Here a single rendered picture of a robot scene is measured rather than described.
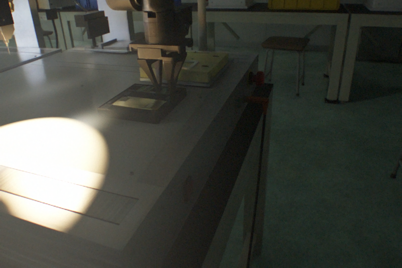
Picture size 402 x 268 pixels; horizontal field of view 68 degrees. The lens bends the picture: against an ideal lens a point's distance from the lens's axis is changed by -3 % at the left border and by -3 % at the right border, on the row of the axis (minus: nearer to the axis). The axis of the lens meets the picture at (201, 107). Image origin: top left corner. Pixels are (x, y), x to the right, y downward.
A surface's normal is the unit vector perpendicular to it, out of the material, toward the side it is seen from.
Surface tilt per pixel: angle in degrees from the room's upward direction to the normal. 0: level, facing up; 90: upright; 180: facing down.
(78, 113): 0
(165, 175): 0
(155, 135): 0
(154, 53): 90
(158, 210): 90
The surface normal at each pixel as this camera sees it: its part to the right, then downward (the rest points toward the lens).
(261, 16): -0.33, 0.39
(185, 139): -0.04, -0.91
